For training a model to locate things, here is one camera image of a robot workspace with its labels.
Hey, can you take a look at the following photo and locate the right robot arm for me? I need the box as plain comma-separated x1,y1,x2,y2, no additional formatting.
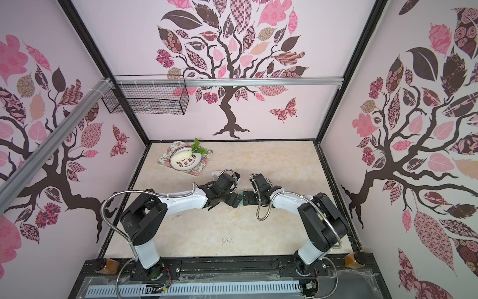
250,174,349,269

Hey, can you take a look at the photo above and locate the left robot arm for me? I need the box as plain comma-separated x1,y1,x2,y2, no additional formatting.
119,169,240,270

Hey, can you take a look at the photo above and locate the floral round plate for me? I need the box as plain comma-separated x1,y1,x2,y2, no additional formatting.
169,147,203,172

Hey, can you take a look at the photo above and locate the green leaf sprig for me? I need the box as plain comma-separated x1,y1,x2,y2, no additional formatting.
191,138,209,155

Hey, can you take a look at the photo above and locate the floral square tray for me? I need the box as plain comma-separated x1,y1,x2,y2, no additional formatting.
158,141,214,176

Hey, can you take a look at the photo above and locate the right amber spice jar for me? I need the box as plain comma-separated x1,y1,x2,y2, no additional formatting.
344,252,367,269

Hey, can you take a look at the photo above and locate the amber spice jar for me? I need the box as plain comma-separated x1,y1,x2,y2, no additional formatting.
344,252,367,269
93,257,120,275

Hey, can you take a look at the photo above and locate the left amber spice jar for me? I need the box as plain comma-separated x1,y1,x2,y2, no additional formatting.
93,257,120,275

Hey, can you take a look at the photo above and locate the white cable duct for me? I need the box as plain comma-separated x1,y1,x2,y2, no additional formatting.
80,280,301,299

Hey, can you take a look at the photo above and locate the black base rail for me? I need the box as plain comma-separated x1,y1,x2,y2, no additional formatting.
78,254,376,281

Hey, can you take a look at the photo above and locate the black wire basket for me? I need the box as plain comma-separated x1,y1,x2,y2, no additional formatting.
102,75,190,115

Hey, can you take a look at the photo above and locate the aluminium rail left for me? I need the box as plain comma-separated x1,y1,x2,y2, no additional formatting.
1,77,113,214

